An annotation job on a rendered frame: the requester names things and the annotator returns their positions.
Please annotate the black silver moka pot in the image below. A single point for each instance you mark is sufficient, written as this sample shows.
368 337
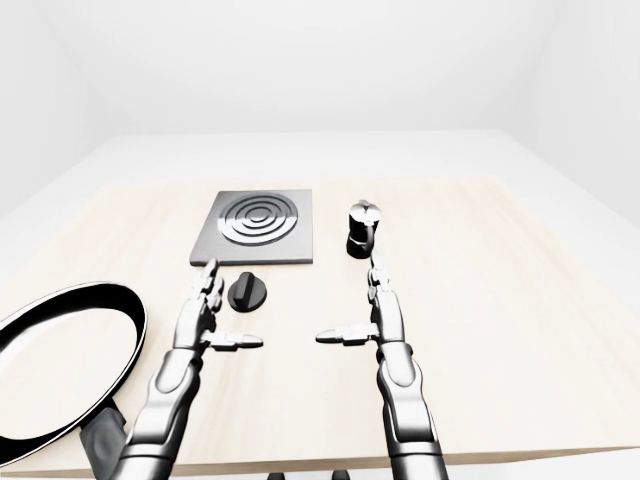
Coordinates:
362 230

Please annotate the black frying pan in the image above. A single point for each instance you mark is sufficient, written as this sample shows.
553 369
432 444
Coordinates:
65 365

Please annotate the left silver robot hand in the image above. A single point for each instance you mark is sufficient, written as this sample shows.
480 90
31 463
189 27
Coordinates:
192 317

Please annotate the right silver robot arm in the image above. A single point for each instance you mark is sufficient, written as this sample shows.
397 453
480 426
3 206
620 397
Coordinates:
412 415

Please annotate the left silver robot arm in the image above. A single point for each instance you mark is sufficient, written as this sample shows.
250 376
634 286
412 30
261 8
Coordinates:
155 420

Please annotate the round black stove knob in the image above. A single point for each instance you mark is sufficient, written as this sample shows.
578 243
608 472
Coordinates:
246 292

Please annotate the small dark shape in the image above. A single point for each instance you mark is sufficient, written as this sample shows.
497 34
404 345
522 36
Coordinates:
276 476
340 475

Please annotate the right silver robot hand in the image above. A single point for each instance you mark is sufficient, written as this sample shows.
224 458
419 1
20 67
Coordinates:
386 312

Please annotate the flat dark stove plate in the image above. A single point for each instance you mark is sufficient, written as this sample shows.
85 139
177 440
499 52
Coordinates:
256 226

